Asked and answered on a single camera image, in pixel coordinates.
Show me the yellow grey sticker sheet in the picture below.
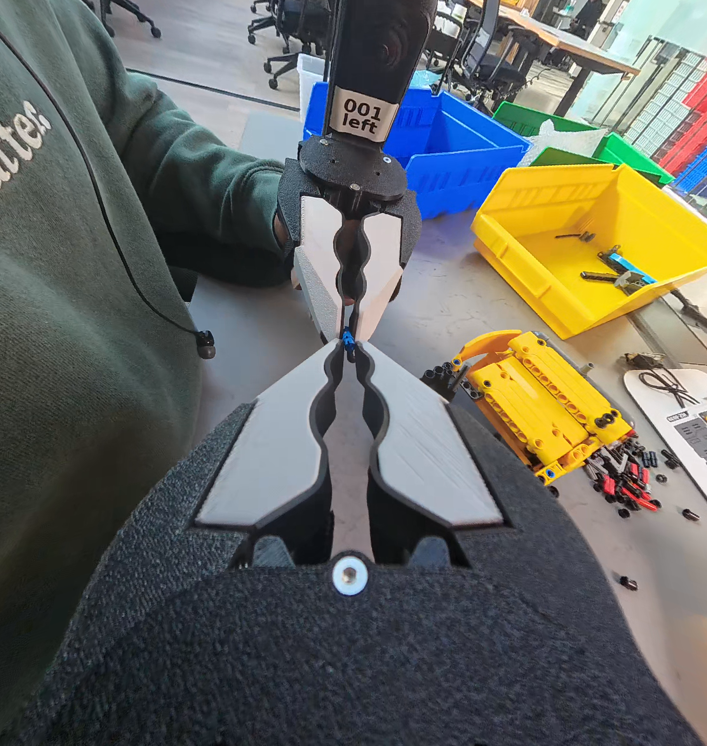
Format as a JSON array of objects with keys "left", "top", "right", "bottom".
[{"left": 665, "top": 405, "right": 707, "bottom": 485}]

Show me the yellow and black lego model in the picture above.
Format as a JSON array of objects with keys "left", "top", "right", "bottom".
[{"left": 420, "top": 329, "right": 635, "bottom": 486}]

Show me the dark flat panel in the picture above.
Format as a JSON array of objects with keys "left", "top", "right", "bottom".
[{"left": 627, "top": 290, "right": 707, "bottom": 368}]

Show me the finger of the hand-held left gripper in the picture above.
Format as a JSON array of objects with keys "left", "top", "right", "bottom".
[
  {"left": 352, "top": 213, "right": 405, "bottom": 343},
  {"left": 293, "top": 195, "right": 348, "bottom": 345}
]

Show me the black and blue lego piece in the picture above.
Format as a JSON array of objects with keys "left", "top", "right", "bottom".
[{"left": 580, "top": 245, "right": 658, "bottom": 297}]

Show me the green plastic bin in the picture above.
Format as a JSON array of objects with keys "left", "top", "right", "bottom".
[
  {"left": 531, "top": 133, "right": 676, "bottom": 187},
  {"left": 492, "top": 101, "right": 600, "bottom": 138}
]

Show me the large blue plastic bin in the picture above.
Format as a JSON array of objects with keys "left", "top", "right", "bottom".
[{"left": 383, "top": 87, "right": 534, "bottom": 221}]

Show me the person's green sweatshirt torso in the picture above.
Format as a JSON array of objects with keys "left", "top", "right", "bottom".
[{"left": 0, "top": 0, "right": 209, "bottom": 744}]

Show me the person's left forearm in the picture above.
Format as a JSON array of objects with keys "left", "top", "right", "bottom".
[{"left": 115, "top": 70, "right": 287, "bottom": 257}]

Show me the black cable with plug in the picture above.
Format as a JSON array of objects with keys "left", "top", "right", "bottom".
[{"left": 620, "top": 351, "right": 703, "bottom": 410}]

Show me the black office chair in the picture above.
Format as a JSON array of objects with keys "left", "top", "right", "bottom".
[
  {"left": 247, "top": 0, "right": 334, "bottom": 91},
  {"left": 97, "top": 0, "right": 163, "bottom": 40},
  {"left": 429, "top": 0, "right": 543, "bottom": 114}
]

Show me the clear plastic bag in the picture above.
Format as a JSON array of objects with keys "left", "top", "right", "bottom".
[{"left": 522, "top": 119, "right": 608, "bottom": 167}]

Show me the rack of red blue bins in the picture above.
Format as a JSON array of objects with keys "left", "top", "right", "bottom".
[{"left": 622, "top": 35, "right": 707, "bottom": 199}]

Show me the yellow bin with few pieces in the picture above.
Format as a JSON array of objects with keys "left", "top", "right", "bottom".
[{"left": 470, "top": 163, "right": 707, "bottom": 340}]

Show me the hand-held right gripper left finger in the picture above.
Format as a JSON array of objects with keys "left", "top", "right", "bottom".
[{"left": 195, "top": 340, "right": 345, "bottom": 530}]

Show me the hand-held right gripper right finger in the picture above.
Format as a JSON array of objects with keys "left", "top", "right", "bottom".
[{"left": 358, "top": 341, "right": 506, "bottom": 530}]

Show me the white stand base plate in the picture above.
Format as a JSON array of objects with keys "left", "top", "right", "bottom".
[{"left": 624, "top": 367, "right": 707, "bottom": 525}]

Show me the white plastic bin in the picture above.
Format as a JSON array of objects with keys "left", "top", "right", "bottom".
[{"left": 296, "top": 52, "right": 332, "bottom": 124}]

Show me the person's left hand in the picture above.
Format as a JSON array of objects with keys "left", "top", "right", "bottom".
[{"left": 273, "top": 213, "right": 303, "bottom": 291}]

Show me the pile of black red pins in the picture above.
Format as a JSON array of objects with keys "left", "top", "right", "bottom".
[{"left": 583, "top": 437, "right": 683, "bottom": 519}]

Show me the wooden office desk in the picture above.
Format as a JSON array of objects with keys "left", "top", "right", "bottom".
[{"left": 467, "top": 0, "right": 641, "bottom": 117}]

